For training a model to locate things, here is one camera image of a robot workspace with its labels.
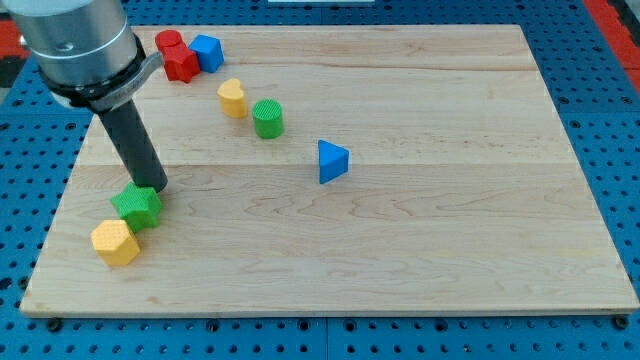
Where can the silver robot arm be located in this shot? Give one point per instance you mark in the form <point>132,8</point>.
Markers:
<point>88,54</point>

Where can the blue triangle block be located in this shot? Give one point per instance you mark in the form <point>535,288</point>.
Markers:
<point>333,161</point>

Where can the yellow heart block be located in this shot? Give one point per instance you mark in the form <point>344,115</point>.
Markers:
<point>232,99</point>

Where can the wooden board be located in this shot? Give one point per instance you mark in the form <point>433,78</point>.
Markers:
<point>463,197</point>

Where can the green cylinder block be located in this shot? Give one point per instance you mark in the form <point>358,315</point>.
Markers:
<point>268,118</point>

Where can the blue cube block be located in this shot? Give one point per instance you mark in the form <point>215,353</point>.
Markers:
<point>209,52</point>

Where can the red star block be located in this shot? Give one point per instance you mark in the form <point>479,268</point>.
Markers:
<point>180,63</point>

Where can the green star block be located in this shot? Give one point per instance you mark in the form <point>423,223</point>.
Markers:
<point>138,206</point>

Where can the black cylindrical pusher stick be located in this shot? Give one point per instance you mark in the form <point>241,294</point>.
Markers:
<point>128,134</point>

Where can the red cylinder block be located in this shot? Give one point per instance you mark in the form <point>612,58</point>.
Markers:
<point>167,38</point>

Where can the yellow hexagon block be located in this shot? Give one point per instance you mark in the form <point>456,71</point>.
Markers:
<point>115,243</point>

